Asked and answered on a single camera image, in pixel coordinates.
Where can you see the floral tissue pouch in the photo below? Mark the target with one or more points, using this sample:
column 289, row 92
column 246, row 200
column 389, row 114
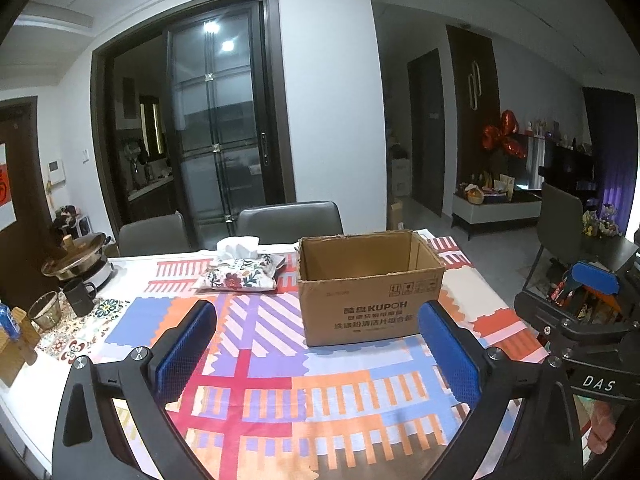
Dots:
column 239, row 266

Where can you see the white low cabinet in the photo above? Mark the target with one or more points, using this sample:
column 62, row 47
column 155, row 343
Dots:
column 523, row 210

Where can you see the electric hot pot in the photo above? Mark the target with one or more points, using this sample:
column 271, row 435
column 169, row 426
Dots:
column 83, row 257

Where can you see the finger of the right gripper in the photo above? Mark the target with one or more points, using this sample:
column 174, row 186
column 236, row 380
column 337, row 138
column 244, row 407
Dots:
column 563, row 329
column 621, row 286

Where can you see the colourful patterned tablecloth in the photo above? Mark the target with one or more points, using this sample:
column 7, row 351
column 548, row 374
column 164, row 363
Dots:
column 261, row 403

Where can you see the grey chair right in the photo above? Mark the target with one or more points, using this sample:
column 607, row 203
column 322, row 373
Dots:
column 559, row 227

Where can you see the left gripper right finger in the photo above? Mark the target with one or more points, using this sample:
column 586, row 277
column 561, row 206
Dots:
column 544, row 442

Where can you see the red foil balloon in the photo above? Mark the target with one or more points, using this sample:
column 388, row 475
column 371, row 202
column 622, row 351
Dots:
column 504, row 136

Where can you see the black mug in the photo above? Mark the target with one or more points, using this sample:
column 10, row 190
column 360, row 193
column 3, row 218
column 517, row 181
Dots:
column 79, row 295

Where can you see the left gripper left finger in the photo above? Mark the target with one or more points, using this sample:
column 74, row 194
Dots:
column 89, row 442

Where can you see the grey dining chair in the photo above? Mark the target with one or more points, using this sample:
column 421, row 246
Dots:
column 288, row 223

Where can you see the brown cardboard box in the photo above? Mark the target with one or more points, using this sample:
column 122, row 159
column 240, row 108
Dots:
column 367, row 287

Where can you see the grey chair left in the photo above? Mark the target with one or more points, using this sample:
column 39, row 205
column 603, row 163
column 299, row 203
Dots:
column 154, row 236

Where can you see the person right hand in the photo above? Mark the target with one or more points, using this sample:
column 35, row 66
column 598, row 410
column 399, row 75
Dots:
column 602, row 427

